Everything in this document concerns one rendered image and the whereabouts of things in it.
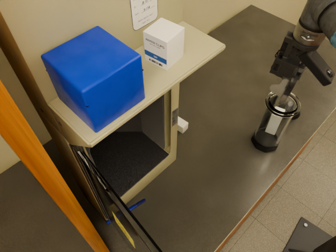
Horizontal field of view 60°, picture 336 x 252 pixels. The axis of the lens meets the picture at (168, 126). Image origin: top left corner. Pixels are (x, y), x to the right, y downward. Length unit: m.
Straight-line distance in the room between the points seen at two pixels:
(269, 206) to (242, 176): 1.06
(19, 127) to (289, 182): 2.01
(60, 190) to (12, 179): 0.65
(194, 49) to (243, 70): 0.85
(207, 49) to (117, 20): 0.17
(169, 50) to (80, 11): 0.15
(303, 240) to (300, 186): 0.37
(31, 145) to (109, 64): 0.14
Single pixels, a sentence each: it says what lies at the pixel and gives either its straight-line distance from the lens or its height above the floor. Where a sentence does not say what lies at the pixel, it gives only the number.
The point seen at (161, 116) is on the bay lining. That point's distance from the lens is 0.86.
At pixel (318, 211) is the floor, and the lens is 2.21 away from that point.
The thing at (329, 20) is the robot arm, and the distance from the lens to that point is 0.73.
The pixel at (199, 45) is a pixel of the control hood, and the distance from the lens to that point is 0.57.
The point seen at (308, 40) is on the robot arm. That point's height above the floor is 1.42.
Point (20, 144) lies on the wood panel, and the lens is 0.40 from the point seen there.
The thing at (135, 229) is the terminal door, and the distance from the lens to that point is 0.50.
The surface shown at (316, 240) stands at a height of 0.02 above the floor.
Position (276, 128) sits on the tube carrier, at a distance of 1.03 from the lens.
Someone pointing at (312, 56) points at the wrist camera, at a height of 1.36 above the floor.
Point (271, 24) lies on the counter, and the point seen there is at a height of 0.94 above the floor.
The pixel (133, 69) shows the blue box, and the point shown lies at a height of 1.58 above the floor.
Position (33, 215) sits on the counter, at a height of 0.94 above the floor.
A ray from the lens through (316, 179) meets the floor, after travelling 2.32.
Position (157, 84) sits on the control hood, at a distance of 0.49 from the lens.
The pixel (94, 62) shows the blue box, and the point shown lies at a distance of 0.41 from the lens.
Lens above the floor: 1.86
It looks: 53 degrees down
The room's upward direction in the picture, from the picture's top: straight up
